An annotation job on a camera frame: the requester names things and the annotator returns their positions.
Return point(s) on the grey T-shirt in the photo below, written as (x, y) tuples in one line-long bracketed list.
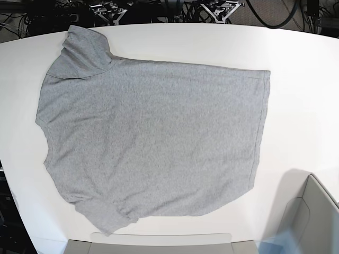
[(129, 139)]

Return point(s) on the grey bin at bottom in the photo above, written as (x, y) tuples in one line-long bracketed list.
[(129, 243)]

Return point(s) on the grey bin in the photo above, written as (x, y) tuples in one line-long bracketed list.
[(129, 243), (310, 222)]

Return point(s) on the grey bin at right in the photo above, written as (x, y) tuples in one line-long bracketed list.
[(310, 222)]

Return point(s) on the blue translucent plastic sheet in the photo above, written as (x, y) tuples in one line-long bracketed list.
[(278, 240)]

